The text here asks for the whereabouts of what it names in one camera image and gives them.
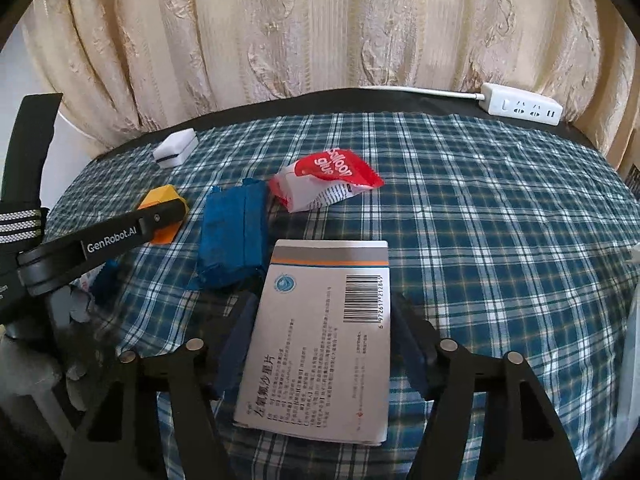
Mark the white power strip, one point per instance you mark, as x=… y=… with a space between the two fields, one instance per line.
x=520 y=105

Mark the white plastic container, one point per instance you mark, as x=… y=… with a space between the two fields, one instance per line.
x=632 y=360

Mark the person's left hand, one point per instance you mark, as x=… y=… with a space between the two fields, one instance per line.
x=75 y=310

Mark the white medicine box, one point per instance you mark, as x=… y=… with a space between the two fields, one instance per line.
x=320 y=360

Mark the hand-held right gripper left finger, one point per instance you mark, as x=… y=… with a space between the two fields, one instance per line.
x=235 y=340

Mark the blue foil packet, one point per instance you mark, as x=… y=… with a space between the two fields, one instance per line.
x=230 y=230

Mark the small white sponge black stripe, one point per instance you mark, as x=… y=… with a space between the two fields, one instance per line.
x=175 y=145

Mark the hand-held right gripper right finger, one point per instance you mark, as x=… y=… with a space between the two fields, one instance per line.
x=412 y=350

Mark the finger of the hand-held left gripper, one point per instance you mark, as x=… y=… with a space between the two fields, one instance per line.
x=100 y=242

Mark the beige patterned curtain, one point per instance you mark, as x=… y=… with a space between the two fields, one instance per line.
x=320 y=25

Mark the red and white packet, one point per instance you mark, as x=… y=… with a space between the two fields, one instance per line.
x=320 y=180

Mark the blue instant noodle packet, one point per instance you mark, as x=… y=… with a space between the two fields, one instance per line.
x=107 y=282

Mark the blue plaid tablecloth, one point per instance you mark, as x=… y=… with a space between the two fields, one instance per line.
x=500 y=240

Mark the orange plastic block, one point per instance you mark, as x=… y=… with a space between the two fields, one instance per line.
x=160 y=195

